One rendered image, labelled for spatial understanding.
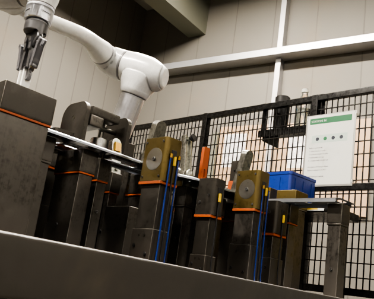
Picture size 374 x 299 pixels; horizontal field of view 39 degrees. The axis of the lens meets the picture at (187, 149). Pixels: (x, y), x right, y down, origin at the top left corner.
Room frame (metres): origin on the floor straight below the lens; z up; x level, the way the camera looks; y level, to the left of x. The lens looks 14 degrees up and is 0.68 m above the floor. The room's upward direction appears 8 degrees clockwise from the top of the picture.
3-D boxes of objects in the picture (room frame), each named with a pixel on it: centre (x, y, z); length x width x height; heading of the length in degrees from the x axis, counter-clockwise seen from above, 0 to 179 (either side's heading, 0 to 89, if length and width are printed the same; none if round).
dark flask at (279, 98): (2.37, -0.41, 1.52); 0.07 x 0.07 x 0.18
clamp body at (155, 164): (1.35, 0.05, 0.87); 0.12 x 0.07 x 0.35; 44
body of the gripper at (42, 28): (1.60, 0.54, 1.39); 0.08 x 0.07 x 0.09; 46
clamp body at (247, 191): (1.57, -0.22, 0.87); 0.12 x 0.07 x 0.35; 44
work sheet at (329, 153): (2.08, -0.57, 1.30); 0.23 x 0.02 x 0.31; 44
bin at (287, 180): (2.12, -0.37, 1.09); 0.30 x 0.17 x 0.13; 39
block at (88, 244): (1.45, 0.24, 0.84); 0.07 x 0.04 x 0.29; 44
